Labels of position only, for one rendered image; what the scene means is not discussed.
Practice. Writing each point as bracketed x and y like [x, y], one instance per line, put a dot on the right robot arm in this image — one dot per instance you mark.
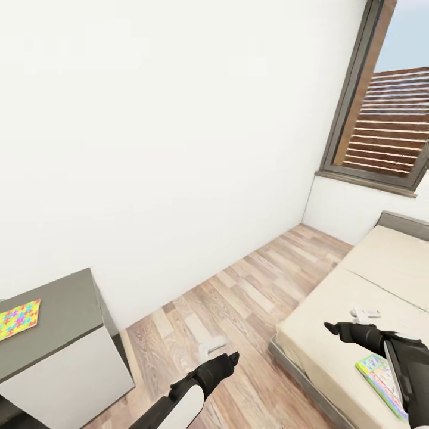
[407, 357]

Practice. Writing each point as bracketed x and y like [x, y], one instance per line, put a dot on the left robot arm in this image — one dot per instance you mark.
[188, 393]

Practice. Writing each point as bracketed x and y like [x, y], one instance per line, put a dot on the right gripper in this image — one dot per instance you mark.
[351, 333]

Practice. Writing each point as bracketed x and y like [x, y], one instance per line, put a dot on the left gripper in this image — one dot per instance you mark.
[221, 367]

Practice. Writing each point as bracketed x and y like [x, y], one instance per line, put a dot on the jigsaw puzzle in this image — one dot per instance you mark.
[18, 319]

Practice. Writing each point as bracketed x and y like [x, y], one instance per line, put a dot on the fixed window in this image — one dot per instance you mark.
[380, 133]

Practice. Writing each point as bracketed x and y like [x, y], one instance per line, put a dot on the desk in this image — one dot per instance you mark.
[70, 367]

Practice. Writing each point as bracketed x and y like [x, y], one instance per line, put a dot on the board game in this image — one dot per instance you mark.
[378, 373]

